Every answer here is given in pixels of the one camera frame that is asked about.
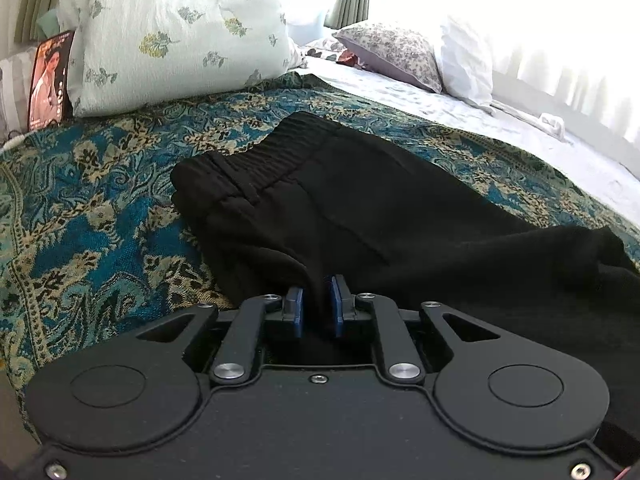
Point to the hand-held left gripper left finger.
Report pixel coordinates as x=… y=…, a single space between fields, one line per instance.
x=296 y=312

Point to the large pale floral pillow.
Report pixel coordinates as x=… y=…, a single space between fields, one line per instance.
x=175 y=35

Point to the white pillow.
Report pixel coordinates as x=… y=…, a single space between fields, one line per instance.
x=462 y=60

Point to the blue patterned blanket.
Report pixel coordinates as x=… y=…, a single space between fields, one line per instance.
x=75 y=220

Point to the white sheer curtain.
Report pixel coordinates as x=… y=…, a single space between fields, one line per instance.
x=550 y=20

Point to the grey floral pillow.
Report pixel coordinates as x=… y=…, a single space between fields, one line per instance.
x=395 y=52

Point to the magazine with woman cover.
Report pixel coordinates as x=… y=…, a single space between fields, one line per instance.
x=50 y=80

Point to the striped grey pillow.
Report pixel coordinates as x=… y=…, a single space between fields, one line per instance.
x=15 y=90

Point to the small white rolled cloth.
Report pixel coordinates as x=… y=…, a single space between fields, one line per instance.
x=552 y=126

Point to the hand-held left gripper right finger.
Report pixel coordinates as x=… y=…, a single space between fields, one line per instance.
x=336 y=310

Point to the black pants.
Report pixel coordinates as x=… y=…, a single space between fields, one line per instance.
x=375 y=200

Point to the white bed sheet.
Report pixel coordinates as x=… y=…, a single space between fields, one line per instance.
x=450 y=110

